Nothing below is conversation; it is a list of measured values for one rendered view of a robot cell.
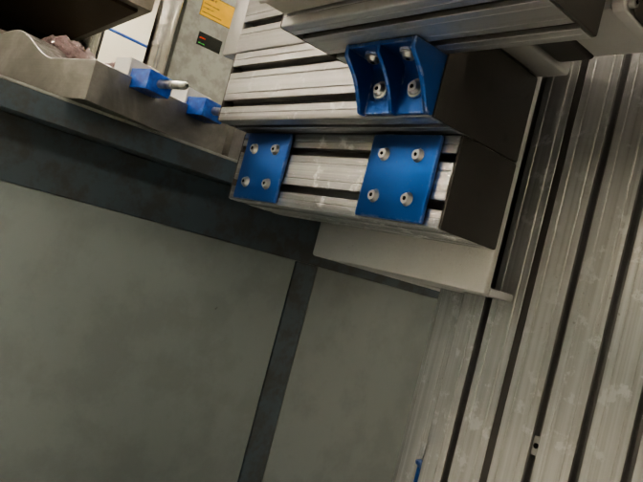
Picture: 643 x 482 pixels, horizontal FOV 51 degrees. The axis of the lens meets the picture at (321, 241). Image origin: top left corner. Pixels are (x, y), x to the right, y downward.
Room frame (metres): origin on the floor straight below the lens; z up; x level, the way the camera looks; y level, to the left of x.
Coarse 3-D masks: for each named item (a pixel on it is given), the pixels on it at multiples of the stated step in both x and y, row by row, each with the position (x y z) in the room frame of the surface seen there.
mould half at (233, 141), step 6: (228, 132) 1.14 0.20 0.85; (234, 132) 1.12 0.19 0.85; (240, 132) 1.13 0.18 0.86; (228, 138) 1.13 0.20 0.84; (234, 138) 1.13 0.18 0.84; (240, 138) 1.13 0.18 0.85; (228, 144) 1.13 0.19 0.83; (234, 144) 1.13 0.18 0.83; (240, 144) 1.13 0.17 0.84; (222, 150) 1.14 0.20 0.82; (228, 150) 1.13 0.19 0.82; (234, 150) 1.13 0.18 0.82; (228, 156) 1.12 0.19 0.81; (234, 156) 1.13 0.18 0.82
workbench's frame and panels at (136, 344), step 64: (0, 128) 0.90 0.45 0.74; (64, 128) 0.91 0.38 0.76; (128, 128) 0.95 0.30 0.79; (0, 192) 0.91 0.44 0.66; (64, 192) 0.96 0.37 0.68; (128, 192) 1.01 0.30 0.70; (192, 192) 1.07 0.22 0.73; (0, 256) 0.93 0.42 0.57; (64, 256) 0.98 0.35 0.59; (128, 256) 1.03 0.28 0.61; (192, 256) 1.09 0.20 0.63; (256, 256) 1.17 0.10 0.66; (0, 320) 0.94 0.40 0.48; (64, 320) 0.99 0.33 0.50; (128, 320) 1.05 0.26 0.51; (192, 320) 1.11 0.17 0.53; (256, 320) 1.19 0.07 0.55; (320, 320) 1.27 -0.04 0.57; (384, 320) 1.37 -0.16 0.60; (0, 384) 0.95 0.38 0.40; (64, 384) 1.01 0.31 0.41; (128, 384) 1.07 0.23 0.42; (192, 384) 1.13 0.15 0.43; (256, 384) 1.21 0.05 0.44; (320, 384) 1.29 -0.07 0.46; (384, 384) 1.39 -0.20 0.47; (0, 448) 0.97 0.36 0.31; (64, 448) 1.02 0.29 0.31; (128, 448) 1.08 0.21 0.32; (192, 448) 1.15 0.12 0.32; (256, 448) 1.23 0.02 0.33; (320, 448) 1.32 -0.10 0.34; (384, 448) 1.42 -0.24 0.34
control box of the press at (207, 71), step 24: (192, 0) 1.94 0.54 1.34; (216, 0) 1.99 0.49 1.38; (192, 24) 1.96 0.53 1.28; (216, 24) 2.00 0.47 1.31; (192, 48) 1.97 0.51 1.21; (216, 48) 2.01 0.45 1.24; (168, 72) 1.94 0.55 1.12; (192, 72) 1.98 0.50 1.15; (216, 72) 2.02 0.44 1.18; (216, 96) 2.04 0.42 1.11
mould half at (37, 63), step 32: (0, 64) 1.00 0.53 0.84; (32, 64) 0.95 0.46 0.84; (64, 64) 0.90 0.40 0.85; (96, 64) 0.87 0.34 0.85; (64, 96) 0.89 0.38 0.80; (96, 96) 0.88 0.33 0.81; (128, 96) 0.92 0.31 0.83; (160, 128) 0.97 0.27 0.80; (192, 128) 1.02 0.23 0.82; (224, 128) 1.07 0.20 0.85
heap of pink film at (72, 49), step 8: (48, 40) 1.03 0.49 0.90; (56, 40) 1.03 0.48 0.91; (64, 40) 1.02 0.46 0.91; (72, 40) 1.05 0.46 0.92; (64, 48) 1.02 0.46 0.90; (72, 48) 1.01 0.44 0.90; (80, 48) 1.05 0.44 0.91; (88, 48) 1.05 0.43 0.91; (72, 56) 1.01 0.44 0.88; (80, 56) 1.01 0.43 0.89; (88, 56) 1.02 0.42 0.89; (112, 64) 1.14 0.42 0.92
